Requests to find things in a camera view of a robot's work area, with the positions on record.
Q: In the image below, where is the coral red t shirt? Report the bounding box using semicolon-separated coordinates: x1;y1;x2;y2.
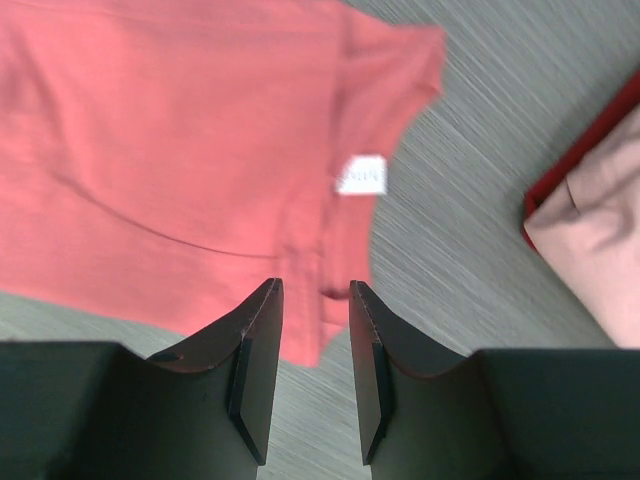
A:
1;1;446;366

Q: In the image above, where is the folded dark red t shirt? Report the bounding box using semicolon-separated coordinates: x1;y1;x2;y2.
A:
523;75;639;262

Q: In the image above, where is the folded light pink t shirt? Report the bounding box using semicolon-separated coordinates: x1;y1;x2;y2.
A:
524;110;639;348

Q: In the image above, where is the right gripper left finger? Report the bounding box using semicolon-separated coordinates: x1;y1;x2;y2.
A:
1;279;284;479

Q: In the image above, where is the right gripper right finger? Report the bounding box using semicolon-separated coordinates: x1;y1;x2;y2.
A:
349;281;639;479

